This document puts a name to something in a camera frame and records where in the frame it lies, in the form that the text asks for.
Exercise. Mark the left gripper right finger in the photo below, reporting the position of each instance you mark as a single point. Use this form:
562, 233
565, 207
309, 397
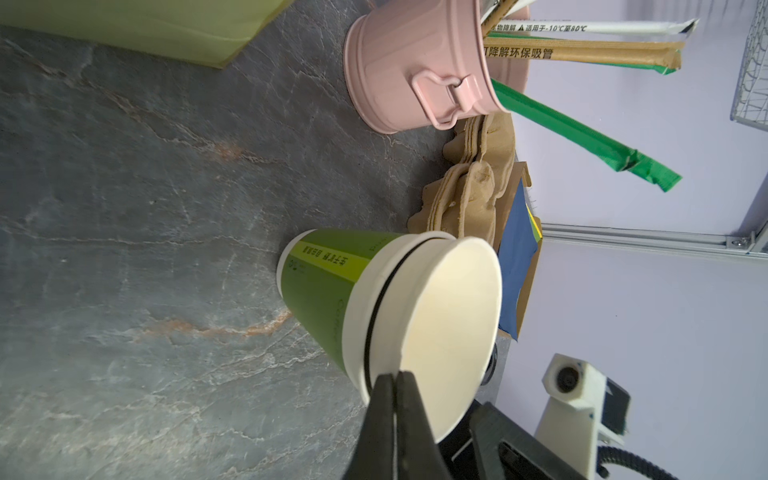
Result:
418, 456

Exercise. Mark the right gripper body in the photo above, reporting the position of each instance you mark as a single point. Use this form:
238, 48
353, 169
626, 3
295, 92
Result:
486, 444

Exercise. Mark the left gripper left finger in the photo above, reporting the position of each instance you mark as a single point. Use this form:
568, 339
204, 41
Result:
374, 455

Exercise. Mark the green paper cup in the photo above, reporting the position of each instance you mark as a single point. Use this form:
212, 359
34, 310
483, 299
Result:
333, 282

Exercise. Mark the cardboard tray with napkins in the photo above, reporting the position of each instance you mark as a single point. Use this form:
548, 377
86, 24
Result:
518, 243

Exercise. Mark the brown pulp cup carrier stack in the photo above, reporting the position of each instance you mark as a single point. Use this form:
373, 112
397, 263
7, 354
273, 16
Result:
465, 202

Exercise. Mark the green wrapped straw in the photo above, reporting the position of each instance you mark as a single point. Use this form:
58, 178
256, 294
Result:
619, 157

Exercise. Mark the pink metal straw bucket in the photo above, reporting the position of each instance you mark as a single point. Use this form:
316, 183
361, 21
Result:
411, 64

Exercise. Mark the white wrapped straw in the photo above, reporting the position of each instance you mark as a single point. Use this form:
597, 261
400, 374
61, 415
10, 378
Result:
639, 28

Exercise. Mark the green paper gift bag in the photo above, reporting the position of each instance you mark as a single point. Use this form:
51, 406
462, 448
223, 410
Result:
209, 33

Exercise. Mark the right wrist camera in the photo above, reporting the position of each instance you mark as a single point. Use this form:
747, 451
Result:
585, 410

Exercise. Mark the wide white wire basket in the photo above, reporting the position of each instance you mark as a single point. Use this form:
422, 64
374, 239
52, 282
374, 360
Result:
749, 105

